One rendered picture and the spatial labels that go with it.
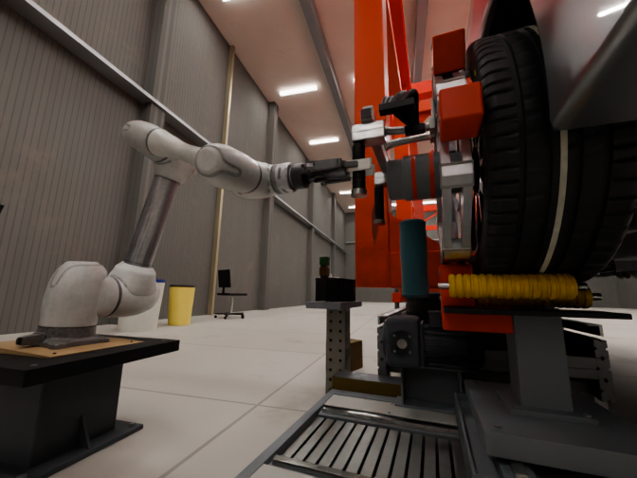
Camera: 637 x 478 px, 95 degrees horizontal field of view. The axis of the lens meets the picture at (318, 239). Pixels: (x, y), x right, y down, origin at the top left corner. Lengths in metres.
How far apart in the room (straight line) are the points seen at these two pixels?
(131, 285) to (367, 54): 1.58
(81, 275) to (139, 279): 0.20
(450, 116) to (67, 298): 1.20
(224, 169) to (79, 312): 0.73
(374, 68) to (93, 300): 1.61
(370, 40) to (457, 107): 1.30
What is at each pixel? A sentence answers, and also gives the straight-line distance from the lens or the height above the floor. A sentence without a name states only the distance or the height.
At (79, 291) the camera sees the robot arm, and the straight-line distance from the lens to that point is 1.25.
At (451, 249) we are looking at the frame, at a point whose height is 0.60.
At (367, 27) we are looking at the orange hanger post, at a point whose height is 1.91.
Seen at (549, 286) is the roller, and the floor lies 0.51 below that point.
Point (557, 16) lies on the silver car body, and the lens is 0.62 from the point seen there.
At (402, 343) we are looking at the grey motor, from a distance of 1.16.
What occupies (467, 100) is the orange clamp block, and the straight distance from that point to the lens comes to 0.67.
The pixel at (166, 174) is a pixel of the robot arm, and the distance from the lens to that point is 1.38.
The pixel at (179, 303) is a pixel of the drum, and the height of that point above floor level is 0.31.
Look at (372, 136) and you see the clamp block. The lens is 0.85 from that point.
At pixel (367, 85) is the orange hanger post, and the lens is 1.74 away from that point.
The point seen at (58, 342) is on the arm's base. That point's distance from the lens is 1.24.
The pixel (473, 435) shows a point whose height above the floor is 0.15.
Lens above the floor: 0.48
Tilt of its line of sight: 11 degrees up
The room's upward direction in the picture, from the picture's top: 1 degrees clockwise
